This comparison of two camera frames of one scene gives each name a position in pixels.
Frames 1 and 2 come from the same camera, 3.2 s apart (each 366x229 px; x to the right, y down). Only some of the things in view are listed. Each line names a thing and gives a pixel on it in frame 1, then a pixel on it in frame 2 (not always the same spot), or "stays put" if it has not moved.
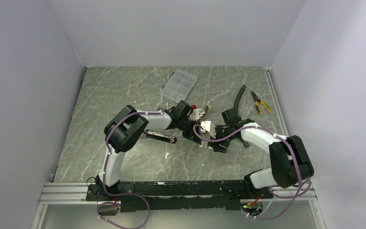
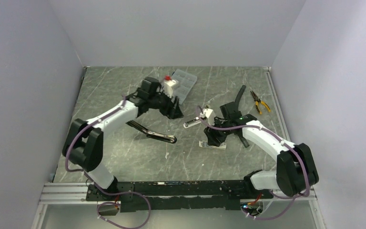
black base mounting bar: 177,195 stays put
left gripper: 190,134 -> 176,112
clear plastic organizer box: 179,86 stays put
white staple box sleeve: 205,144 stays put
